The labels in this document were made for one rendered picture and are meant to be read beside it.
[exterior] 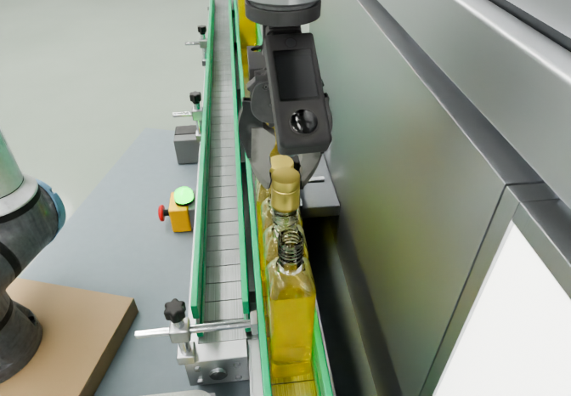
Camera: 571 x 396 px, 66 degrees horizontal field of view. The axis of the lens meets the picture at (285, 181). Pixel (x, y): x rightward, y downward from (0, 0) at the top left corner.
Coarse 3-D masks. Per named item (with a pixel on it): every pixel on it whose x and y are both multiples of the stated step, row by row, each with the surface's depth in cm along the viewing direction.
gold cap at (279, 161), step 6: (276, 156) 57; (282, 156) 57; (288, 156) 57; (276, 162) 56; (282, 162) 56; (288, 162) 56; (270, 168) 56; (276, 168) 55; (270, 186) 58; (270, 192) 58
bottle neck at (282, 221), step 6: (276, 216) 53; (282, 216) 53; (288, 216) 53; (294, 216) 53; (276, 222) 54; (282, 222) 53; (288, 222) 53; (294, 222) 54; (276, 228) 55; (282, 228) 54; (288, 228) 54; (294, 228) 55; (276, 234) 55
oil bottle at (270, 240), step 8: (272, 224) 58; (264, 232) 58; (272, 232) 56; (264, 240) 57; (272, 240) 55; (304, 240) 56; (264, 248) 57; (272, 248) 55; (304, 248) 56; (264, 256) 58; (272, 256) 55; (304, 256) 56; (264, 264) 61
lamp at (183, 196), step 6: (174, 192) 100; (180, 192) 99; (186, 192) 99; (192, 192) 101; (174, 198) 100; (180, 198) 99; (186, 198) 99; (192, 198) 101; (180, 204) 100; (186, 204) 100
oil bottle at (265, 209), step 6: (264, 204) 61; (270, 204) 60; (264, 210) 61; (270, 210) 60; (264, 216) 60; (270, 216) 59; (300, 216) 60; (264, 222) 60; (270, 222) 60; (300, 222) 60; (264, 228) 60; (264, 276) 68; (264, 282) 70; (264, 288) 73
